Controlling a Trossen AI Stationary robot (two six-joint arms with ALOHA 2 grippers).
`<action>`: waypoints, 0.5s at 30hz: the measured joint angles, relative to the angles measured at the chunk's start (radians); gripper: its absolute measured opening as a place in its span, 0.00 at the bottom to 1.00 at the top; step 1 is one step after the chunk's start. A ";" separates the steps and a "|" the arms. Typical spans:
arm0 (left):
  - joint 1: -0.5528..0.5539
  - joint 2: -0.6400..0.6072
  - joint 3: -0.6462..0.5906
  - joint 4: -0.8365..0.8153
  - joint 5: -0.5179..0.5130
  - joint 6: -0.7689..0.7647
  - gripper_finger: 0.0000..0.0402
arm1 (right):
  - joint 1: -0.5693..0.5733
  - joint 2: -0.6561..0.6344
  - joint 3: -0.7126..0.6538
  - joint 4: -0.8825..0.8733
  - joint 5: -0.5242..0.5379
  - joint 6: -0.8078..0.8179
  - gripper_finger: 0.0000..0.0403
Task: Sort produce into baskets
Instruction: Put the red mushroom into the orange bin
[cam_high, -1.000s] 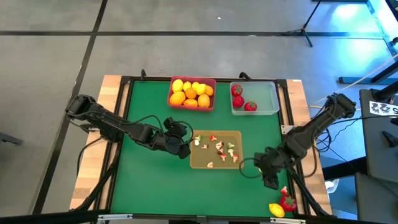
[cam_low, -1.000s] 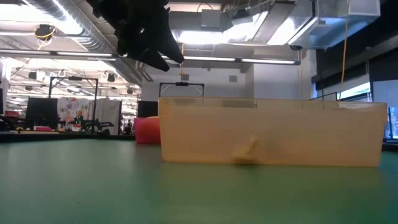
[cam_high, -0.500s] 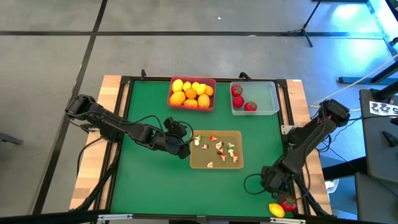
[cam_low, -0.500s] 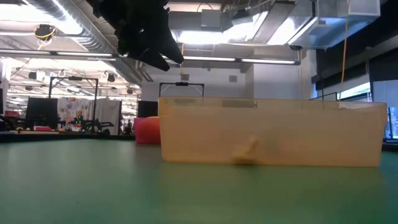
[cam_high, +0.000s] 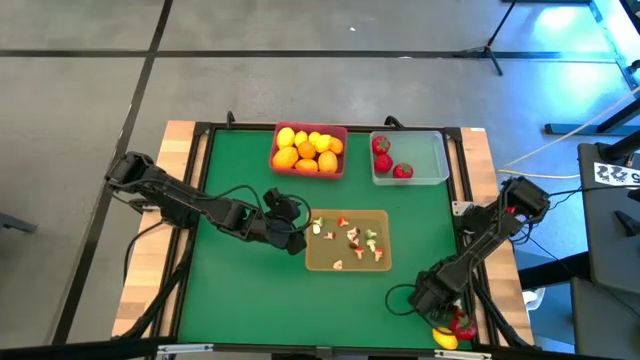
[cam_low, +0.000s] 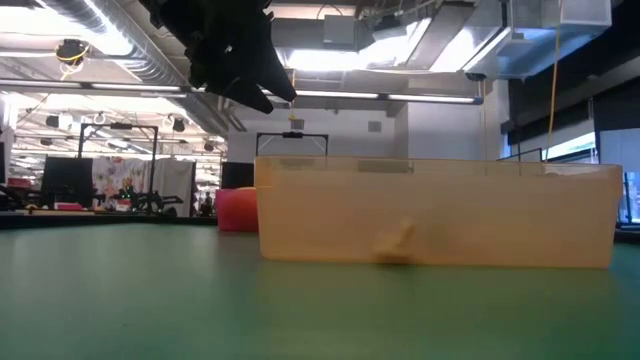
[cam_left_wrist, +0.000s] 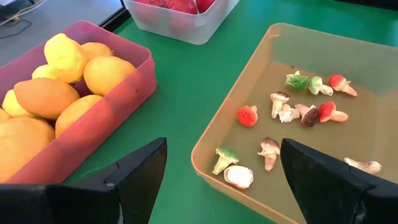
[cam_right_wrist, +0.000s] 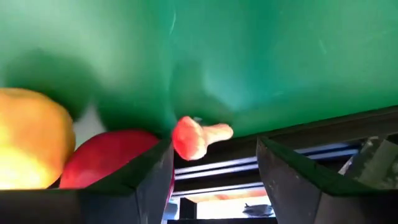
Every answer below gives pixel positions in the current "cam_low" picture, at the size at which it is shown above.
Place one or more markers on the tall black frame rig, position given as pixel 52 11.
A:
pixel 120 126

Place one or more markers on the black box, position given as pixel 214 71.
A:
pixel 237 175

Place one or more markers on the green table mat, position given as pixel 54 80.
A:
pixel 200 300

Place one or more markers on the grey ceiling box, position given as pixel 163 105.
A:
pixel 339 29

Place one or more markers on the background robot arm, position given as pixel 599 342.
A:
pixel 145 201

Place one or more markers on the small toy mushroom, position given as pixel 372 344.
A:
pixel 397 245

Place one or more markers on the low black frame rig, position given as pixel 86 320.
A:
pixel 292 134

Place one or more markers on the floral curtain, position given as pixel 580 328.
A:
pixel 117 175

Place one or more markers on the red plastic bin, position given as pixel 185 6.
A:
pixel 235 212

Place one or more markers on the grey wall box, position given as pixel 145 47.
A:
pixel 374 126
pixel 297 124

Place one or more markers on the white curtain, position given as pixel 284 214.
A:
pixel 174 185

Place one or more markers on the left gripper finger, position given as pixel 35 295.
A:
pixel 275 82
pixel 247 97

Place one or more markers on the rectangular metal air duct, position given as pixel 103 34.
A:
pixel 540 40

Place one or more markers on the ceiling light strip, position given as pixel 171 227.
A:
pixel 430 98
pixel 135 86
pixel 335 94

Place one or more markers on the orange translucent plastic bin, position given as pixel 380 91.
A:
pixel 500 215

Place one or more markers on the silver spiral air duct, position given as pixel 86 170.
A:
pixel 150 60

